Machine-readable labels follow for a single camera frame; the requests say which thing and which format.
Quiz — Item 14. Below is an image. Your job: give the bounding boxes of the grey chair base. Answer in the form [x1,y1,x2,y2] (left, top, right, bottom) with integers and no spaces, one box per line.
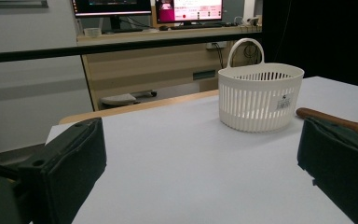
[101,89,158,107]

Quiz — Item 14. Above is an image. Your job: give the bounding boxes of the white plastic basket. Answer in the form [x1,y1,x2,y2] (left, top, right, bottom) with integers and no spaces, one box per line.
[217,37,306,133]

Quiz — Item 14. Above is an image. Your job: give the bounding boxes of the white power strip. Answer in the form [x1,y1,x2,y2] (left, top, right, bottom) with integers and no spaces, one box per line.
[205,41,227,50]

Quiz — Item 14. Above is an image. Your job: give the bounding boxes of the white partition panel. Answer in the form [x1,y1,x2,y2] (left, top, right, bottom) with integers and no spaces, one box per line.
[0,0,95,156]

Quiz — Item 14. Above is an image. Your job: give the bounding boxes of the black cable bundle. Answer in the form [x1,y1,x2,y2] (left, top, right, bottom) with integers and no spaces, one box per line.
[242,42,262,67]

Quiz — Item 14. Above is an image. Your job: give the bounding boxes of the black keyboard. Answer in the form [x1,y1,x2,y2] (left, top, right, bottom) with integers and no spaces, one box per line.
[169,22,226,31]

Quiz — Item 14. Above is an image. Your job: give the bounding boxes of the small white device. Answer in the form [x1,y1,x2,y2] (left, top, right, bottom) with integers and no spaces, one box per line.
[234,15,260,28]

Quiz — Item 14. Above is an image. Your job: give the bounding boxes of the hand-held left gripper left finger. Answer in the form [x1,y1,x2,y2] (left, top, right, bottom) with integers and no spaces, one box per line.
[18,117,107,224]

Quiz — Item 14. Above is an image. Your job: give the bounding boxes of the monitor with pink screen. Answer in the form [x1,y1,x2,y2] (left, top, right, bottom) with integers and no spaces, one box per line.
[154,0,224,25]

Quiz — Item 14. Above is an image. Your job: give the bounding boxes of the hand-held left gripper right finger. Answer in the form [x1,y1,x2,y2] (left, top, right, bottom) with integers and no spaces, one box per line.
[296,118,358,224]

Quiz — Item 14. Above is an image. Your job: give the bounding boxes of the black curtain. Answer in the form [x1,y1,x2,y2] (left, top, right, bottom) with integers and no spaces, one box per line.
[260,0,358,91]

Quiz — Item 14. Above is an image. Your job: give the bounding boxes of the light wooden desk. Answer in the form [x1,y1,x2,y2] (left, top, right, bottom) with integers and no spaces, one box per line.
[76,26,262,112]

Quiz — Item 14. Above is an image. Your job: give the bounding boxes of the black horizontal frame bar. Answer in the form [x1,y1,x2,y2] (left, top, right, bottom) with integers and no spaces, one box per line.
[0,32,264,65]

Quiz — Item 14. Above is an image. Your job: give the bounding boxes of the black computer monitor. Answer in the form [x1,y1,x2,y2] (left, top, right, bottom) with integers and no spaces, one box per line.
[71,0,153,32]

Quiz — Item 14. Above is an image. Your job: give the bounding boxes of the white tape roll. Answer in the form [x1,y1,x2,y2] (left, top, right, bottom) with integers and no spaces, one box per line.
[83,27,103,37]

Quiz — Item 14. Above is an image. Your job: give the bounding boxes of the wooden hair brush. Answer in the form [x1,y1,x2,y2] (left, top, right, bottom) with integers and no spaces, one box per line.
[296,107,358,143]

